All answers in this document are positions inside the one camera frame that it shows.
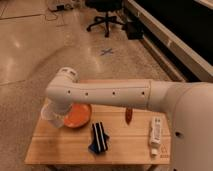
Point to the orange ceramic bowl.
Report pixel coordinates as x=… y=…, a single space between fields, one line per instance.
x=79 y=116

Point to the white tube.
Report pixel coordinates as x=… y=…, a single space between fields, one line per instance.
x=155 y=135

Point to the red chili pepper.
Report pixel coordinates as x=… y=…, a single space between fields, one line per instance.
x=128 y=115

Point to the white ceramic cup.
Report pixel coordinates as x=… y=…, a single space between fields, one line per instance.
x=53 y=114

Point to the black box on floor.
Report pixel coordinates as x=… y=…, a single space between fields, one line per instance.
x=134 y=30

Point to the wooden table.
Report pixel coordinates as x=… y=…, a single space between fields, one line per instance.
x=66 y=96

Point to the grey power strip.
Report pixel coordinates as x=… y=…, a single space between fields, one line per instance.
x=59 y=5

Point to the black office chair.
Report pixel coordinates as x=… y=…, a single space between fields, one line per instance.
x=105 y=6

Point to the long white bench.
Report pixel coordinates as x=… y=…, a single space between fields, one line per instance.
x=191 y=59

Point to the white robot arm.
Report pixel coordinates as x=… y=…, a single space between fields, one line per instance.
x=188 y=106

